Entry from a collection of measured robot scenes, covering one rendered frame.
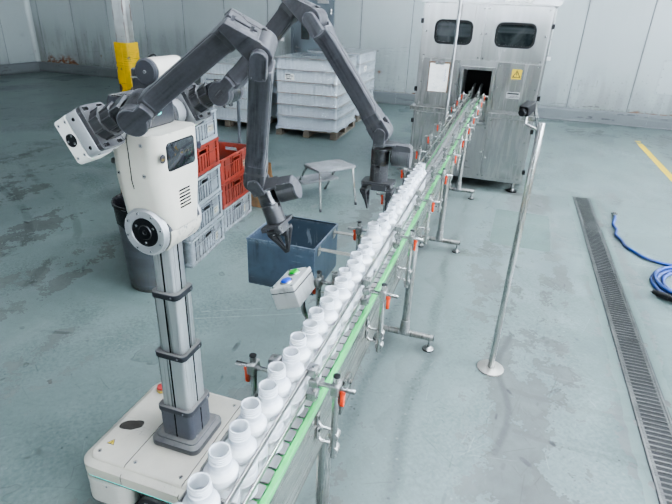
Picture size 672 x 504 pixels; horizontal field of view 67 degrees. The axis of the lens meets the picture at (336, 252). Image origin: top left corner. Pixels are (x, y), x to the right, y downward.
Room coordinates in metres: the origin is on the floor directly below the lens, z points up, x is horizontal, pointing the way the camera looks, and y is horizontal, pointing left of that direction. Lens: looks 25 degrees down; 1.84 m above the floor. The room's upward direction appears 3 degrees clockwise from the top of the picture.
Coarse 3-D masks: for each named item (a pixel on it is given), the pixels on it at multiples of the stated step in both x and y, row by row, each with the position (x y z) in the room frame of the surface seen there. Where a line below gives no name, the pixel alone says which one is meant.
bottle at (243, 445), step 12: (240, 420) 0.70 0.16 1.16; (228, 432) 0.68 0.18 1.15; (240, 432) 0.70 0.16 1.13; (240, 444) 0.66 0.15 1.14; (252, 444) 0.68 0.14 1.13; (240, 456) 0.66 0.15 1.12; (252, 456) 0.67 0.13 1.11; (240, 468) 0.65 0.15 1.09; (252, 468) 0.67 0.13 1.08; (252, 480) 0.66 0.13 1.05; (240, 492) 0.65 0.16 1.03
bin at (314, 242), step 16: (304, 224) 2.23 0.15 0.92; (320, 224) 2.21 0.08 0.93; (336, 224) 2.17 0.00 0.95; (256, 240) 1.97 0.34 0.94; (304, 240) 2.23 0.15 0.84; (320, 240) 2.21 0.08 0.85; (336, 240) 2.18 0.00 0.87; (256, 256) 1.97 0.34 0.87; (272, 256) 1.95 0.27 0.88; (288, 256) 1.93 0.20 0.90; (304, 256) 1.90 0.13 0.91; (320, 256) 1.97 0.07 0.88; (256, 272) 1.97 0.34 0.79; (272, 272) 1.95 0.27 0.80
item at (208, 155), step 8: (208, 144) 3.88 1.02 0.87; (216, 144) 4.02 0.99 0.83; (200, 152) 4.09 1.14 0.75; (208, 152) 3.88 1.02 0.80; (216, 152) 4.02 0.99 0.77; (200, 160) 3.74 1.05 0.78; (208, 160) 3.87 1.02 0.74; (216, 160) 4.00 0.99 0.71; (200, 168) 3.73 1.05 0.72; (208, 168) 3.85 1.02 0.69
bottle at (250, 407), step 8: (248, 400) 0.76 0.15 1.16; (256, 400) 0.75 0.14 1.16; (240, 408) 0.74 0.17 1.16; (248, 408) 0.76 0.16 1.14; (256, 408) 0.73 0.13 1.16; (240, 416) 0.74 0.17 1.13; (248, 416) 0.72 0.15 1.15; (256, 416) 0.73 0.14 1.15; (264, 416) 0.75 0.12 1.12; (256, 424) 0.72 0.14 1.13; (264, 424) 0.73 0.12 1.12; (256, 432) 0.72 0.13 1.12; (264, 432) 0.73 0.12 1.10; (256, 440) 0.71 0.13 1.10; (264, 448) 0.73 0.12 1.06; (264, 456) 0.73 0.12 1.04; (264, 464) 0.73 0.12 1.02
